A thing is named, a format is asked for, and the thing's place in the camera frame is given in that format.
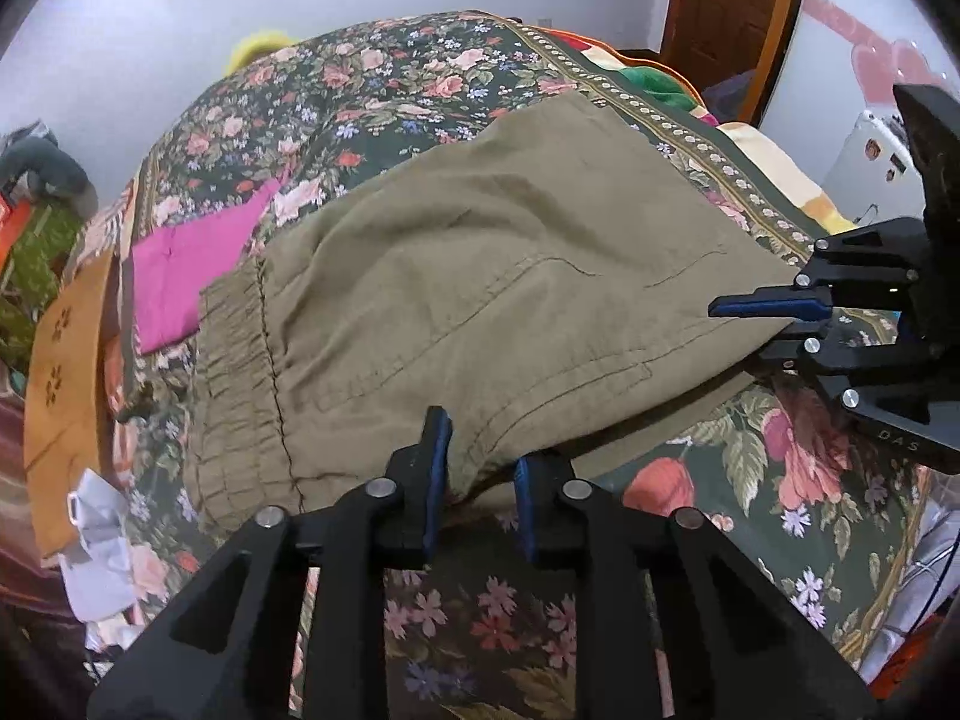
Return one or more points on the colourful fleece blanket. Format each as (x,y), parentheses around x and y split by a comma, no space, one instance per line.
(643,69)

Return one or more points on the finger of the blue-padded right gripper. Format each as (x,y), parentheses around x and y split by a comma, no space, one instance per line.
(806,304)
(805,352)

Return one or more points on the yellow foam tube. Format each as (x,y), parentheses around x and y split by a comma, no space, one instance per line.
(254,47)

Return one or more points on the brown wooden door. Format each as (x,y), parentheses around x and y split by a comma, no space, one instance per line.
(711,41)

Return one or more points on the white appliance with stickers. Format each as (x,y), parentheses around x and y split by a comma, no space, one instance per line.
(874,178)

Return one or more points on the pink folded pants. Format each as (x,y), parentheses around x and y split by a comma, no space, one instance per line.
(174,264)

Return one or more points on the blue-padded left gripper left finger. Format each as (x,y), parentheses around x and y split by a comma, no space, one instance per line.
(393,518)

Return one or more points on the olive khaki pants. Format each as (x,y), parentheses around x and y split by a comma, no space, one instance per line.
(541,282)

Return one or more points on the white crumpled paper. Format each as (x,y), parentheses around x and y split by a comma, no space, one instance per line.
(97,565)

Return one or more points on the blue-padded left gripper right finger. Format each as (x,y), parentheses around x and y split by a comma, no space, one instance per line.
(565,522)

